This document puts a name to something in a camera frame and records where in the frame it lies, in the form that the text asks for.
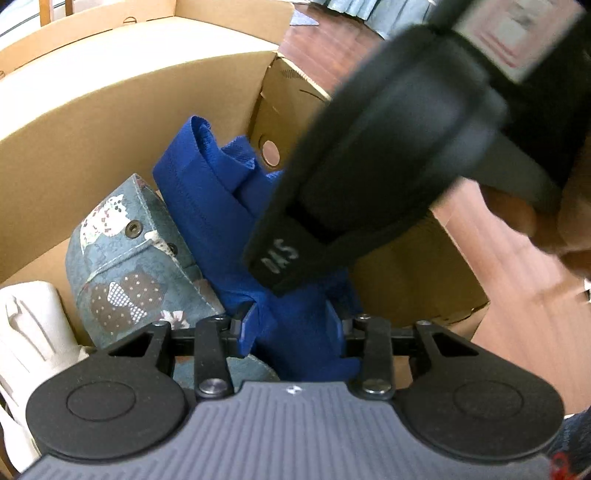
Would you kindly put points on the large cardboard box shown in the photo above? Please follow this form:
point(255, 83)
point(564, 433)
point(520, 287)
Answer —
point(92, 138)

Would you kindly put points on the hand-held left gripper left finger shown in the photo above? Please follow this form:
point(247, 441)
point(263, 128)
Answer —
point(249, 321)

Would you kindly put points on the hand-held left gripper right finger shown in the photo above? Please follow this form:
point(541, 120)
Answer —
point(333, 325)

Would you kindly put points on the blue-grey floral cloth bag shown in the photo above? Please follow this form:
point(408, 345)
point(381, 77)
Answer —
point(134, 277)

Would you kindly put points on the person's right hand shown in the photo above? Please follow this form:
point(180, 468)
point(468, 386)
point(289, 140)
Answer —
point(545, 221)

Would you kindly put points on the grey-blue cloth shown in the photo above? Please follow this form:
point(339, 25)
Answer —
point(364, 11)

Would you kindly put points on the blue non-woven shopping bag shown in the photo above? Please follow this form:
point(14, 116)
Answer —
point(231, 221)

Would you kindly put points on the white cloth bag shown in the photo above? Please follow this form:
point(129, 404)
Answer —
point(32, 332)

